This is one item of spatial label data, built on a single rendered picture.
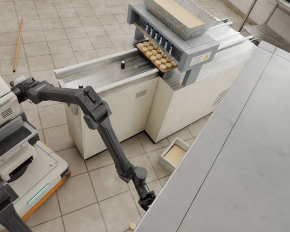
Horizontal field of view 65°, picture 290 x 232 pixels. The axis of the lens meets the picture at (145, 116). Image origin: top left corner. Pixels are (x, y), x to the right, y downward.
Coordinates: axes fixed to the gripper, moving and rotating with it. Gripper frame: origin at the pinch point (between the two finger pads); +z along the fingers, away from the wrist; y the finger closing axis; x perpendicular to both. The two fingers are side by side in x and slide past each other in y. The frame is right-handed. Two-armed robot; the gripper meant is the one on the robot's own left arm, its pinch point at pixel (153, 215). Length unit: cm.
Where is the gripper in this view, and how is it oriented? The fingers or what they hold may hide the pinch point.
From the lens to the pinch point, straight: 112.4
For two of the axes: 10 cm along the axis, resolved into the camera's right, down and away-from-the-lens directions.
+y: 1.9, -6.0, -7.8
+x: 8.9, -2.3, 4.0
